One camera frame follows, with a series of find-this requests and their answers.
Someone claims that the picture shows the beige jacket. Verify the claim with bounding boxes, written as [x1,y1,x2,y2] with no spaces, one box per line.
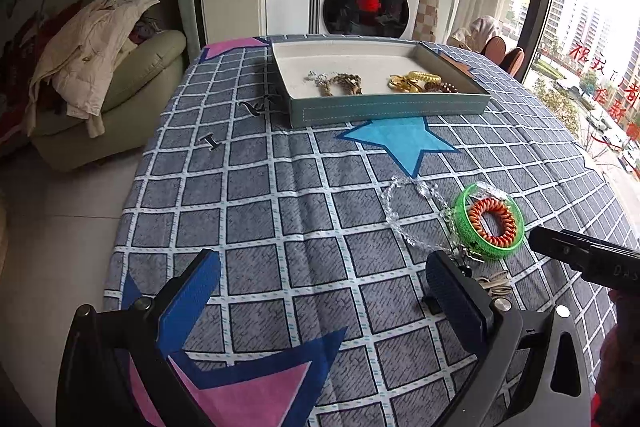
[24,0,161,138]

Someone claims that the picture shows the silver chain with pearl charm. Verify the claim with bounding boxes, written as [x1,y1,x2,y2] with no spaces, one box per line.
[304,70,332,96]

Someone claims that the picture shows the green translucent bangle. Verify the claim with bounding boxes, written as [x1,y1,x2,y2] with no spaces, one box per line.
[453,183,526,262]

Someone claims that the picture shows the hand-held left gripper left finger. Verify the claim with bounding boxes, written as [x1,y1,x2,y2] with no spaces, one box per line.
[56,248,222,427]

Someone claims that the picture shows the person's right forearm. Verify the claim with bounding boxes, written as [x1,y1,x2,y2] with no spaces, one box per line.
[592,289,640,427]

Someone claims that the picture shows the red window decal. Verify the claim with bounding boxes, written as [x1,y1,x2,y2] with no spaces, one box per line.
[569,41,640,118]

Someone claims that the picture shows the yellow coil hair tie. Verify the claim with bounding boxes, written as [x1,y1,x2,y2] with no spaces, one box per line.
[387,70,442,94]

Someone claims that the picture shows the pile of red clothes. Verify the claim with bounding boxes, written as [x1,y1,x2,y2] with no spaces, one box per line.
[0,2,87,154]

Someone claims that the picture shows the pale green sofa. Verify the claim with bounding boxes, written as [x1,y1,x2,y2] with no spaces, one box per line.
[29,0,189,173]

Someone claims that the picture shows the teal tray with white lining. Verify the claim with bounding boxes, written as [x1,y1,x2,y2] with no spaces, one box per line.
[269,39,492,130]

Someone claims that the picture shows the clear crystal bead bracelet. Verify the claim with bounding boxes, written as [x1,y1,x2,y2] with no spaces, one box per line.
[382,175,484,261]

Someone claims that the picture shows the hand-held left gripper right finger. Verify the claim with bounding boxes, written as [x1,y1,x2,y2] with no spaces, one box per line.
[425,250,595,427]

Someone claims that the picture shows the beige rubber bands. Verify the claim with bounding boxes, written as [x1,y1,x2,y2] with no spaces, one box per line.
[472,271,514,298]

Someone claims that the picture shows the black key bunch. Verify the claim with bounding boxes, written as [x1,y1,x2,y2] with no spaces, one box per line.
[422,249,474,313]

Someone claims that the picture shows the orange coil hair tie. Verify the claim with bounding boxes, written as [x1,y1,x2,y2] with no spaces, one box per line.
[467,198,519,248]

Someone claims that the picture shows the grey checked cloth with stars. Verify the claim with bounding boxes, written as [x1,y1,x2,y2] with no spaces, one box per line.
[102,35,632,427]

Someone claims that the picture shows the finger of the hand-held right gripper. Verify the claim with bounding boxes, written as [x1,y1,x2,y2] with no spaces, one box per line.
[529,229,592,276]
[559,229,640,259]

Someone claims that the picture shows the brown coil hair tie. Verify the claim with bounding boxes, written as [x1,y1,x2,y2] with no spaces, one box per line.
[425,80,460,96]

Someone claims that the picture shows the brown braided bracelet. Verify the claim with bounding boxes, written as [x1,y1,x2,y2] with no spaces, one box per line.
[322,74,364,97]

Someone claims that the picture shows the brown chair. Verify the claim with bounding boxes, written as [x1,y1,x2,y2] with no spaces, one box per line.
[481,36,526,81]

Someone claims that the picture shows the beige cloth on chair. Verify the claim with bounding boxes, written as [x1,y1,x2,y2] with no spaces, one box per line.
[449,15,501,53]

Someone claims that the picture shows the checkered hanging towel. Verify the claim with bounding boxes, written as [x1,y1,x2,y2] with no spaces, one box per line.
[414,0,441,43]

